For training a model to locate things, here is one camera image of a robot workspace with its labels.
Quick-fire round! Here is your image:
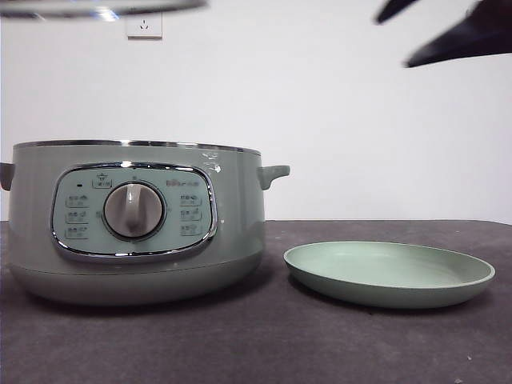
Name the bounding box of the white wall socket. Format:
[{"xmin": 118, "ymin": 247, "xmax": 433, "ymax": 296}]
[{"xmin": 126, "ymin": 10, "xmax": 164, "ymax": 40}]

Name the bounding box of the pale green electric steamer pot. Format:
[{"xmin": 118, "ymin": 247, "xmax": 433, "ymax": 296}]
[{"xmin": 0, "ymin": 139, "xmax": 291, "ymax": 307}]

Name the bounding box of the glass lid with green knob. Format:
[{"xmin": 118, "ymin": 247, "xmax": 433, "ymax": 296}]
[{"xmin": 0, "ymin": 0, "xmax": 210, "ymax": 22}]

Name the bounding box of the pale green round plate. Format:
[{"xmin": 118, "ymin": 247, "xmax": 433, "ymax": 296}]
[{"xmin": 283, "ymin": 241, "xmax": 496, "ymax": 310}]

